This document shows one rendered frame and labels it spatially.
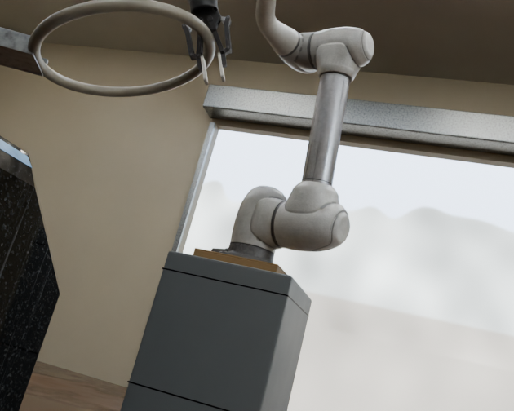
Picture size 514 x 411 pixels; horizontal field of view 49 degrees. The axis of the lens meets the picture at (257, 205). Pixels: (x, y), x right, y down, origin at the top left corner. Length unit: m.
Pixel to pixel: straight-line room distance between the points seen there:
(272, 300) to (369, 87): 5.15
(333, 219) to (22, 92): 6.95
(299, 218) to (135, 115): 5.64
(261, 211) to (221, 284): 0.29
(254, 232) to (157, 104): 5.46
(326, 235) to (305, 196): 0.14
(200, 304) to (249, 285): 0.16
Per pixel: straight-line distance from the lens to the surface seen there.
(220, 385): 1.62
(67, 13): 1.42
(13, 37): 1.60
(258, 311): 1.61
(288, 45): 1.94
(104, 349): 6.45
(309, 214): 1.70
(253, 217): 1.81
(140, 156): 6.92
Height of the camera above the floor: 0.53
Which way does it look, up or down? 16 degrees up
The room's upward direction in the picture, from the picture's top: 15 degrees clockwise
